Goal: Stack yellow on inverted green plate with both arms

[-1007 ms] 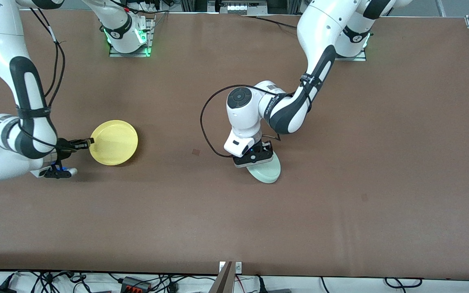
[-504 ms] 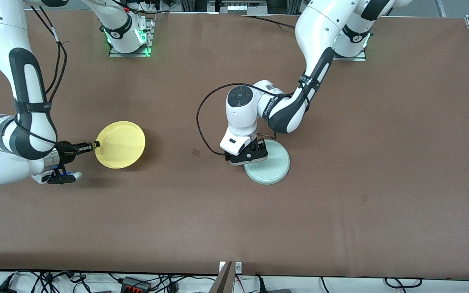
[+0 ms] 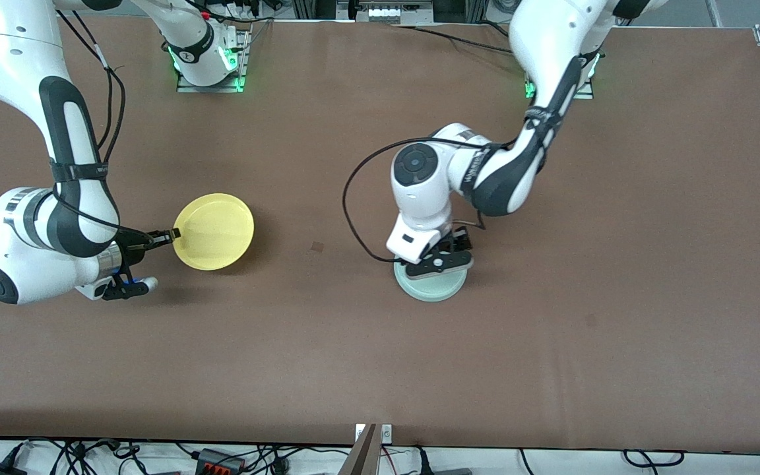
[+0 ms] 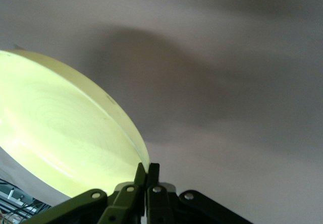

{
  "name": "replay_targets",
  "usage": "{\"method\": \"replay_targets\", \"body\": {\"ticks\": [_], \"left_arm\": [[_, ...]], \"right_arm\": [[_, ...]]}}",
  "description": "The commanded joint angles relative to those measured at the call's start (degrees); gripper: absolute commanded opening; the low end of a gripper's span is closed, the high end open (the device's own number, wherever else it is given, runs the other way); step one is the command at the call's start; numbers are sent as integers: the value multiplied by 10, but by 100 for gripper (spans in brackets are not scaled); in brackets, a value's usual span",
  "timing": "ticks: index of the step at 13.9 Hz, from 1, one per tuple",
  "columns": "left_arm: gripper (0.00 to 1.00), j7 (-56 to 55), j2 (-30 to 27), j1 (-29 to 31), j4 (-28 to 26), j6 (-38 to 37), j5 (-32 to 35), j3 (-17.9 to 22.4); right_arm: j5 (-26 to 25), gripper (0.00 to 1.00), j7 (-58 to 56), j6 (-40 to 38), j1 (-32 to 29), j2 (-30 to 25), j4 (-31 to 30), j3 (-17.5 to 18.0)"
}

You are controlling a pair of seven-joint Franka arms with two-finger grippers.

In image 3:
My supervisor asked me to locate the pale green round plate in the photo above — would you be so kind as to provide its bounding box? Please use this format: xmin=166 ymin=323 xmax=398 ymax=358
xmin=395 ymin=261 xmax=468 ymax=303

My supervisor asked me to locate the yellow round plate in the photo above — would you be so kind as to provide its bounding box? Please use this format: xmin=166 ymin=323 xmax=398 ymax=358
xmin=173 ymin=193 xmax=255 ymax=271

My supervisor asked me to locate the black and red power strip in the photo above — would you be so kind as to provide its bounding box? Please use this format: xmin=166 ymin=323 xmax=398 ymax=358
xmin=194 ymin=448 xmax=246 ymax=473

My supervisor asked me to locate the grey rack equipment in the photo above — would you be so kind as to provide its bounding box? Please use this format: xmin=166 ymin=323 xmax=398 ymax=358
xmin=337 ymin=0 xmax=435 ymax=24

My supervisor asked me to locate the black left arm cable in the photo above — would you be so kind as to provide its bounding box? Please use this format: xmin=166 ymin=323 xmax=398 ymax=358
xmin=342 ymin=137 xmax=519 ymax=265

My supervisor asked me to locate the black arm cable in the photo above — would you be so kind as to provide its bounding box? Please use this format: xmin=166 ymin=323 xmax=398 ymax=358
xmin=55 ymin=10 xmax=156 ymax=248
xmin=342 ymin=137 xmax=519 ymax=265

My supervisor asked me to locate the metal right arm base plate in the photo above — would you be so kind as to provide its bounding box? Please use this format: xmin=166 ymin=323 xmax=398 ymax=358
xmin=177 ymin=30 xmax=250 ymax=94

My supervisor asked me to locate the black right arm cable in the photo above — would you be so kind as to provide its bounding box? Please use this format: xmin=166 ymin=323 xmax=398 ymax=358
xmin=55 ymin=10 xmax=156 ymax=248

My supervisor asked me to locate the black cable across table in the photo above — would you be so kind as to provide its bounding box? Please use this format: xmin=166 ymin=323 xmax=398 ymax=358
xmin=390 ymin=25 xmax=516 ymax=53

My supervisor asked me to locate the aluminium post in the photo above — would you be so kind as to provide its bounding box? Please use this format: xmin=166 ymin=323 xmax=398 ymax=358
xmin=339 ymin=424 xmax=382 ymax=475

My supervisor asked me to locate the black looped floor cable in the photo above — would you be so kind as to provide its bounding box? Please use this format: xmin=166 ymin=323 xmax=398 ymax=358
xmin=623 ymin=450 xmax=685 ymax=468

